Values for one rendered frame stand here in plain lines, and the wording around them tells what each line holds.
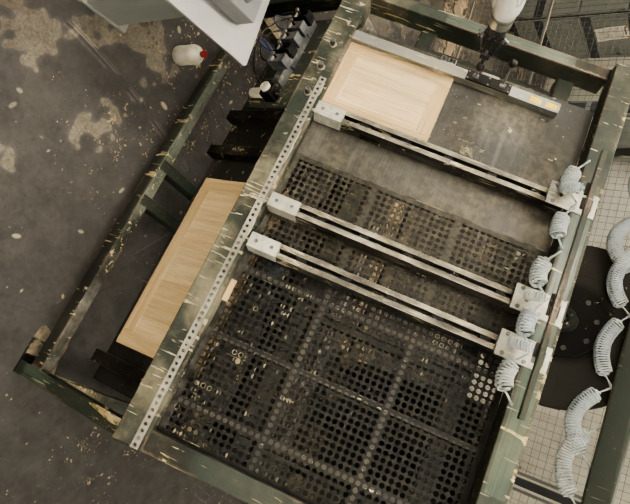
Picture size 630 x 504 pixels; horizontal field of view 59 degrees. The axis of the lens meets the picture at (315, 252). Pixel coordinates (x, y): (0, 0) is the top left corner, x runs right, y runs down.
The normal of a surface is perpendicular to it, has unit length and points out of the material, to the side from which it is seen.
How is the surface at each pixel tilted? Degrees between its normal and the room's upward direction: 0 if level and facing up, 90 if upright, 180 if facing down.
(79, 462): 0
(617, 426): 90
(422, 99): 59
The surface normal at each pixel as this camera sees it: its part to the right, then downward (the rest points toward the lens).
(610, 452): -0.47, -0.47
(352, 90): 0.00, -0.31
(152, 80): 0.78, 0.17
